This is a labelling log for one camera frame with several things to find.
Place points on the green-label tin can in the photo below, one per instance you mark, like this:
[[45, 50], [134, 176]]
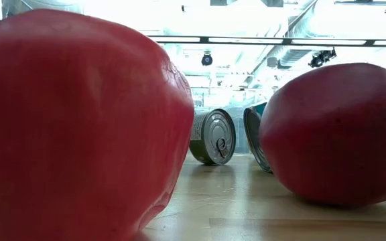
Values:
[[213, 137]]

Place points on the teal-label tin can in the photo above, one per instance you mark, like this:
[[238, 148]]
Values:
[[251, 134]]

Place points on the red apple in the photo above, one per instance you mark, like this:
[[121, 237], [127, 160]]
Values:
[[79, 117]]

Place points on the black ceiling fixture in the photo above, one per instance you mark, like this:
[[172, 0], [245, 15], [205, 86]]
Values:
[[320, 59]]

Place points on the dark red pomegranate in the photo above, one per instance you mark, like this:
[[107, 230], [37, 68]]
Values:
[[333, 134]]

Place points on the black overhead camera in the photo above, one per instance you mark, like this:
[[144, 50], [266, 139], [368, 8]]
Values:
[[207, 59]]

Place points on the black overhead frame rail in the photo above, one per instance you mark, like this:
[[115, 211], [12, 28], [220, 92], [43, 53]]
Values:
[[204, 39]]

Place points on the silver ceiling duct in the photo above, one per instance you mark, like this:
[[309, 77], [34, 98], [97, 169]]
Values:
[[291, 57]]

